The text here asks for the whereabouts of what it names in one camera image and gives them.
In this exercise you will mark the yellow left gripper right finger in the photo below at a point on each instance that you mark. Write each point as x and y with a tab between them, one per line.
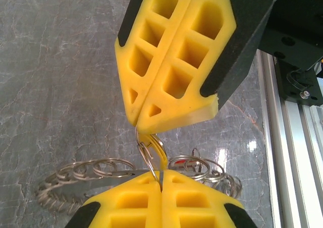
202	205

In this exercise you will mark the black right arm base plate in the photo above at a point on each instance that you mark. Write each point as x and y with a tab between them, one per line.
290	97

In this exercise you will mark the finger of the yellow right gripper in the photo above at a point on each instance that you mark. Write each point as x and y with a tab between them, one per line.
234	49
161	23

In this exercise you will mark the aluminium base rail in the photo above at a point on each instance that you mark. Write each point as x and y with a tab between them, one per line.
285	162

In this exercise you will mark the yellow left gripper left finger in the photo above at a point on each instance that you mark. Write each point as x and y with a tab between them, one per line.
131	205

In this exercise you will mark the round metal disc with keyrings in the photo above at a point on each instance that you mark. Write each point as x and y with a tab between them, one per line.
126	173

